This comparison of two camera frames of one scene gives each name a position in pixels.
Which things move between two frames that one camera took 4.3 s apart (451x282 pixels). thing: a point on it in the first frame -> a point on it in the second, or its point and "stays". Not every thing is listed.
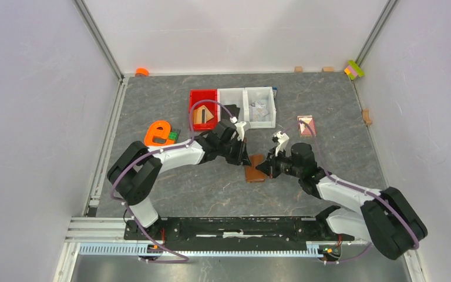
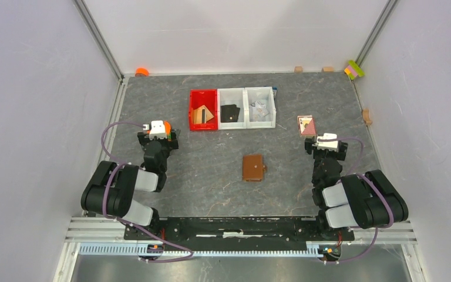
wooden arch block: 366,117 stays
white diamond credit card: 261,108 stays
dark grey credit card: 234,110 stays
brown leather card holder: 252,174 stays
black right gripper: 269,165 -> 310,144
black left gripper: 242,158 -> 170,145
